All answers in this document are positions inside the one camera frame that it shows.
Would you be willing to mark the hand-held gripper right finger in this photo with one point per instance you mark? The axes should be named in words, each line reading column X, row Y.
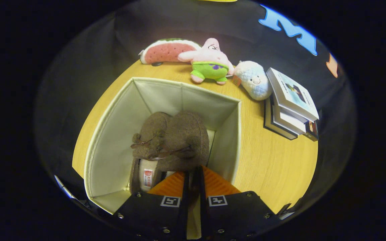
column 203, row 207

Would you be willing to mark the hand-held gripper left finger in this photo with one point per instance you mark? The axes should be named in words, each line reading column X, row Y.
column 184, row 214

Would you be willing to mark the brown fuzzy shoe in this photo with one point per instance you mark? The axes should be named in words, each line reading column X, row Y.
column 189, row 134
column 149, row 130

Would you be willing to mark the grey fabric storage box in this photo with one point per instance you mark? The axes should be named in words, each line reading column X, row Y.
column 112, row 150

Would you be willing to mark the dark cover book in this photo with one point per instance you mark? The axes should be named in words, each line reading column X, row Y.
column 273, row 125

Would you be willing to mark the thick white book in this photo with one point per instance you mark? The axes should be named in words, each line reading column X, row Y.
column 290, row 124

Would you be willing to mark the thin white book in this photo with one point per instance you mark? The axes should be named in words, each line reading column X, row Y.
column 297, row 117

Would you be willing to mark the black book with red print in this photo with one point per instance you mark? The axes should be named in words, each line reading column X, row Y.
column 312, row 130

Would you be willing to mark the white fluffy plush toy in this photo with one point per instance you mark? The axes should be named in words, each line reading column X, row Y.
column 255, row 80

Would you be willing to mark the white book with portrait cover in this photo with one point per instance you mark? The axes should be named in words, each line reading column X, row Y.
column 293, row 93

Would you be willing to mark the pink starfish plush toy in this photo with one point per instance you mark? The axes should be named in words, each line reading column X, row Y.
column 209, row 62

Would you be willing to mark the watermelon slice plush toy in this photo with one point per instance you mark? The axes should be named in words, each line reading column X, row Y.
column 166, row 52

